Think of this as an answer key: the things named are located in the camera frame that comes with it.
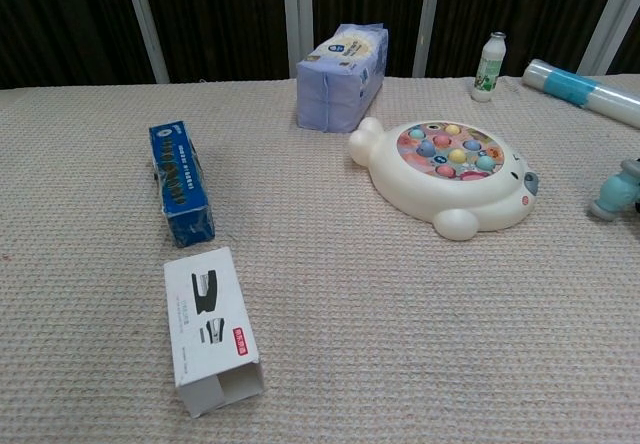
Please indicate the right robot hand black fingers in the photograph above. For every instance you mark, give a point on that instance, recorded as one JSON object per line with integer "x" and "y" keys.
{"x": 636, "y": 216}

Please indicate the teal toy hammer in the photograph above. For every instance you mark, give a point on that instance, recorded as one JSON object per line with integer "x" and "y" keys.
{"x": 612, "y": 189}

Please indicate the cream whack-a-mole toy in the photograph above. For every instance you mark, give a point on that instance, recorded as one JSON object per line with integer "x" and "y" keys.
{"x": 425, "y": 199}

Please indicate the clear plastic roll blue band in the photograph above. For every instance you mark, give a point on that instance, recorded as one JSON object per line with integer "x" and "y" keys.
{"x": 565, "y": 86}

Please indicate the small white green bottle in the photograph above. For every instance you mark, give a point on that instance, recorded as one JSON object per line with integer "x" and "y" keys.
{"x": 487, "y": 74}

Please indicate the beige woven tablecloth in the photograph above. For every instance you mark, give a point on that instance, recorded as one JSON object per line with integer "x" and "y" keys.
{"x": 350, "y": 314}

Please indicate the lavender tissue pack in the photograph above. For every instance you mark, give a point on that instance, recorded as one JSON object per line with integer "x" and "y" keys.
{"x": 330, "y": 94}

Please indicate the blue long cardboard box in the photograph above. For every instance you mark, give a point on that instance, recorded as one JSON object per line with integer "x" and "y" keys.
{"x": 180, "y": 184}

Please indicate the black pleated curtain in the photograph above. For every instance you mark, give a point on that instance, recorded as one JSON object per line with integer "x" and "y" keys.
{"x": 225, "y": 14}

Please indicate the white stapler box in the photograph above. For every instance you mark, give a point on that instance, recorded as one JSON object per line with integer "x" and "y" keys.
{"x": 200, "y": 364}

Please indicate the white metal frame post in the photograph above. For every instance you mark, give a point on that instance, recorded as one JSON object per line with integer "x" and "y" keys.
{"x": 298, "y": 19}
{"x": 611, "y": 19}
{"x": 427, "y": 19}
{"x": 146, "y": 29}

